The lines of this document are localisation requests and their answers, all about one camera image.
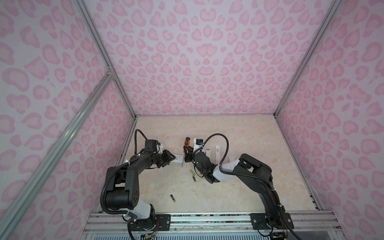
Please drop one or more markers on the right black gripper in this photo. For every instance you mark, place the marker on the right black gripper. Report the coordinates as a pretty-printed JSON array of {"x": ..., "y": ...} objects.
[{"x": 189, "y": 150}]

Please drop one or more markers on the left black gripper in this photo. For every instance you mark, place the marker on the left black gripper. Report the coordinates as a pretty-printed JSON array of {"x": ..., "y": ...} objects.
[{"x": 168, "y": 152}]

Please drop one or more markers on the orange handled screwdriver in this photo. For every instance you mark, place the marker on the orange handled screwdriver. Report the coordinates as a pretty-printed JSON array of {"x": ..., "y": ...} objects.
[{"x": 186, "y": 149}]

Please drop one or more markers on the white air conditioner remote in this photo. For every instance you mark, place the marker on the white air conditioner remote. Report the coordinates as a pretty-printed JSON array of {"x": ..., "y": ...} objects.
[{"x": 178, "y": 159}]

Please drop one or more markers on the long slim white remote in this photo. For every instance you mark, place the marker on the long slim white remote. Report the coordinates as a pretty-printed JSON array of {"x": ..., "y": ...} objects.
[{"x": 208, "y": 153}]

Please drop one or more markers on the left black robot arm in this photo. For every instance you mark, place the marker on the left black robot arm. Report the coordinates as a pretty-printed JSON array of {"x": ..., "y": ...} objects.
[{"x": 120, "y": 194}]

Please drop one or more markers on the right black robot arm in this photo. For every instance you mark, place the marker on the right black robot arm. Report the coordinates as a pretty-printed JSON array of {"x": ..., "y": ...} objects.
[{"x": 256, "y": 175}]

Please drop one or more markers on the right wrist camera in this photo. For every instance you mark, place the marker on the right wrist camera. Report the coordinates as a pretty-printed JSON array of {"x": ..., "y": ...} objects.
[{"x": 198, "y": 144}]

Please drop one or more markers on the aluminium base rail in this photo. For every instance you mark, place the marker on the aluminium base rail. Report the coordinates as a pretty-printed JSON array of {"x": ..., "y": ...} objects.
[{"x": 306, "y": 225}]

